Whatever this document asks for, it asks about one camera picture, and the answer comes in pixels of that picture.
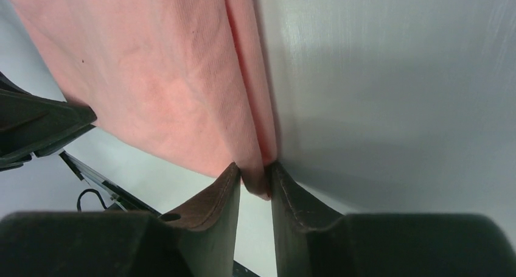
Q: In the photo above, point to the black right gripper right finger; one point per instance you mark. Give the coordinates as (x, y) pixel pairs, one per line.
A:
(312, 239)

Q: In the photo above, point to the pink t-shirt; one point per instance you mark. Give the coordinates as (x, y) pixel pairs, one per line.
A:
(183, 80)

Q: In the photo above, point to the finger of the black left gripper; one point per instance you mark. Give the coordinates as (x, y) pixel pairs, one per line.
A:
(32, 125)

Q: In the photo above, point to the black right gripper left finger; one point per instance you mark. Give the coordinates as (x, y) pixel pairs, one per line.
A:
(112, 243)

